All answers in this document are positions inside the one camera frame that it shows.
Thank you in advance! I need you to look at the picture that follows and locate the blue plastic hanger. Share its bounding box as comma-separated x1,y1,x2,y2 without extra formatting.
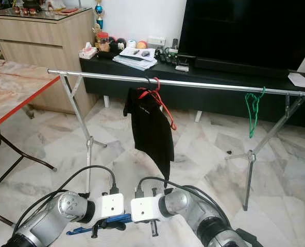
66,214,132,236

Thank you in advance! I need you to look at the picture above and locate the red plastic hanger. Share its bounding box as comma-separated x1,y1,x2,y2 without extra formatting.
137,77,178,131

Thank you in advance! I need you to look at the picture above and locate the green plastic hanger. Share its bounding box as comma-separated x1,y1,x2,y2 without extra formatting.
245,86,266,138

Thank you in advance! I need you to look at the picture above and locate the black shirt white print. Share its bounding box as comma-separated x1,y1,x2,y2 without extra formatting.
123,86,176,181

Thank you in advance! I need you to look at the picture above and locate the black TV console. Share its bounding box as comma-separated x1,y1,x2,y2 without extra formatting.
79,50,305,129

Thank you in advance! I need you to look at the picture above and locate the silver clothes rack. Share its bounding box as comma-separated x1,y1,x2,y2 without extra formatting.
47,68,305,211

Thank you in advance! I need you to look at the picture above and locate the stack of white papers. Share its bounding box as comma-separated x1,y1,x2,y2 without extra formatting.
113,46,158,70

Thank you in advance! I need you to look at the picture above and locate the small dark media box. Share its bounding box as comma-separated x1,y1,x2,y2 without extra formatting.
176,54,196,72

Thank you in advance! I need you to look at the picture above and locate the marble folding table red edge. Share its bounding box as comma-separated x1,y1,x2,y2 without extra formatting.
0,58,63,227

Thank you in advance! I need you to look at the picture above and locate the pink tissue box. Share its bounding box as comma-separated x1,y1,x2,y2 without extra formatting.
79,42,97,60

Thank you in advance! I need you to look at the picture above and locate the black soundbar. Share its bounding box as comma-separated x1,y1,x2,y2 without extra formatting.
194,56,295,79

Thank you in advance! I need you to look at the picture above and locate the jar with red lid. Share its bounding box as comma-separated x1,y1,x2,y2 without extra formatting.
96,31,110,52

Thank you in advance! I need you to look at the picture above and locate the light wooden cabinet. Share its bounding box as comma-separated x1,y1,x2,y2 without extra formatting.
0,9,95,111

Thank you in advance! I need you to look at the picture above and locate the white paper sheet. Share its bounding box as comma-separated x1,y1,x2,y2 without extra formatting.
287,72,305,89

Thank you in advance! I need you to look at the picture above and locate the black flat television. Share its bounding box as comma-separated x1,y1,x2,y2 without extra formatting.
178,0,305,73

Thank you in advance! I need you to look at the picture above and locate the blue gold trophy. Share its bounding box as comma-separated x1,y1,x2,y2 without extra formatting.
94,0,105,30

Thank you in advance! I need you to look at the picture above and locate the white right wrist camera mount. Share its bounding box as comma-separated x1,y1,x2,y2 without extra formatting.
130,196,166,224

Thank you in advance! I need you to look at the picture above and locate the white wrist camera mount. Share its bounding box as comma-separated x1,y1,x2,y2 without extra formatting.
90,193,125,227
130,196,166,224

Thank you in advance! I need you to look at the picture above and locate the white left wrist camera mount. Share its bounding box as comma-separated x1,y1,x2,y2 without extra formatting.
90,193,125,227

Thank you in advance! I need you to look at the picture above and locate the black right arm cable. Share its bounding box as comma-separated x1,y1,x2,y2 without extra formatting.
136,177,230,227

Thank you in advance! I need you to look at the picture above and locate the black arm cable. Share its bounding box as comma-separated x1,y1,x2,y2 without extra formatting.
136,177,230,227
16,165,120,242

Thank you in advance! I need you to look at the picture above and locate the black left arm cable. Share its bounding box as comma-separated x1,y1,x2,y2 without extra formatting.
16,165,120,242

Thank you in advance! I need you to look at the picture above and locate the white wall socket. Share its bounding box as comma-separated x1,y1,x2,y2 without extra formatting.
147,36,166,47

